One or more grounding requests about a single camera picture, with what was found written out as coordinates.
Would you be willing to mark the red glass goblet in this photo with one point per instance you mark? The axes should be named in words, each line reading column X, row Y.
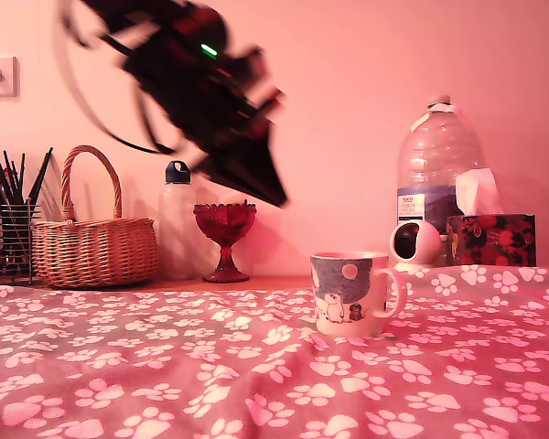
column 224, row 224

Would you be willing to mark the white bottle with dark cap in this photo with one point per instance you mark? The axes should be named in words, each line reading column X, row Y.
column 176, row 219

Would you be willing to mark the white cartoon print mug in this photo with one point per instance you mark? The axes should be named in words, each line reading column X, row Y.
column 343, row 283

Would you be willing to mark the large clear water bottle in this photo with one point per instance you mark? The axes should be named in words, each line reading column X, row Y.
column 434, row 151

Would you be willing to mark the white tissue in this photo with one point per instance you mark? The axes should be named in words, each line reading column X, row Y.
column 476, row 192

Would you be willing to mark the paw print fleece cloth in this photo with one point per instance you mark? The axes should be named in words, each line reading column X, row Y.
column 119, row 366

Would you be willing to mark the floral tissue box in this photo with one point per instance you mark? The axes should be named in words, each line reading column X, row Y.
column 494, row 240

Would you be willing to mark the small white round camera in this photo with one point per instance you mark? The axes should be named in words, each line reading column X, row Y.
column 427, row 242

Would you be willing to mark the white wall switch plate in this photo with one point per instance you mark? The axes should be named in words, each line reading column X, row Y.
column 0, row 78

